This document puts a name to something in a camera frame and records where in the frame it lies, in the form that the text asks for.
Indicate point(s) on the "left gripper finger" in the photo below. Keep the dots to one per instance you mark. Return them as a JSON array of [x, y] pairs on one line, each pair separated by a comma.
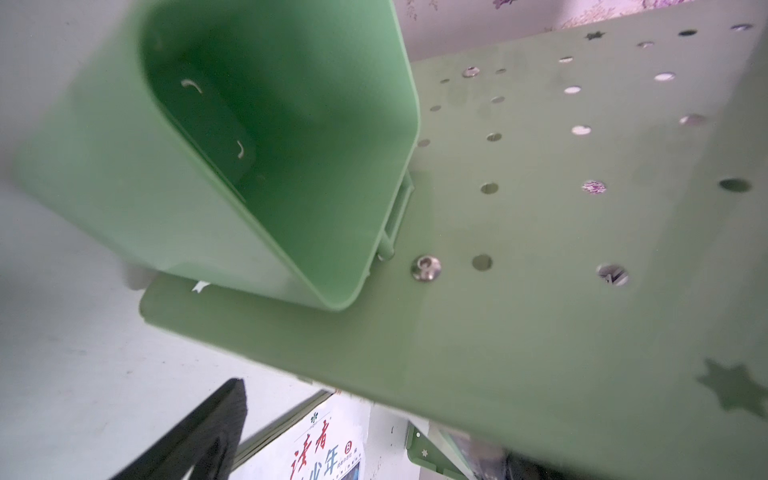
[[202, 445]]

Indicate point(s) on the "white blue magazine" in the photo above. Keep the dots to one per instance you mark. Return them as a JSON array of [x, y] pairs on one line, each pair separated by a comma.
[[322, 438]]

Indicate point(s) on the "green two-tier shelf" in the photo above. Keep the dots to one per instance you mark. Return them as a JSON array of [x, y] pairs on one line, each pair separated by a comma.
[[554, 246]]

